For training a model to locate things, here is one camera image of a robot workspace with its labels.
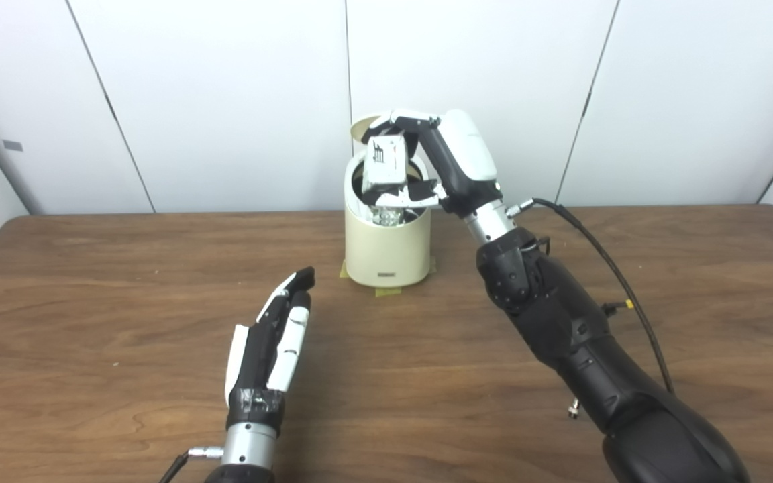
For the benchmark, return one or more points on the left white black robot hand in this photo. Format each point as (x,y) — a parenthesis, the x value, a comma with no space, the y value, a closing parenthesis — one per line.
(259,362)

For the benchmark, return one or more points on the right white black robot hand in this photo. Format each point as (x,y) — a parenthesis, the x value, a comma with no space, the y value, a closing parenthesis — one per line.
(464,157)

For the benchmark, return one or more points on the white green milk carton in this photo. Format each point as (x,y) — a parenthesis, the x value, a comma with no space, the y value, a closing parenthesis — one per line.
(386,161)

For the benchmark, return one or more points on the round cream bin lid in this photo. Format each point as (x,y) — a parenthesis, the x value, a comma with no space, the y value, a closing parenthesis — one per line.
(358,126)

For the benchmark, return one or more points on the cream-colored trash bin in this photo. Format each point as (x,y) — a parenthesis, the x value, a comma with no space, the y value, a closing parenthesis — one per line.
(386,251)

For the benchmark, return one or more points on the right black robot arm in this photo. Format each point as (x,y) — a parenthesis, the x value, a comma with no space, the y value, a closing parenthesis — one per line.
(581,342)

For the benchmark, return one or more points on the grey wall sticker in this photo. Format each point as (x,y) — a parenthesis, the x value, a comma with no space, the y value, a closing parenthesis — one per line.
(13,145)

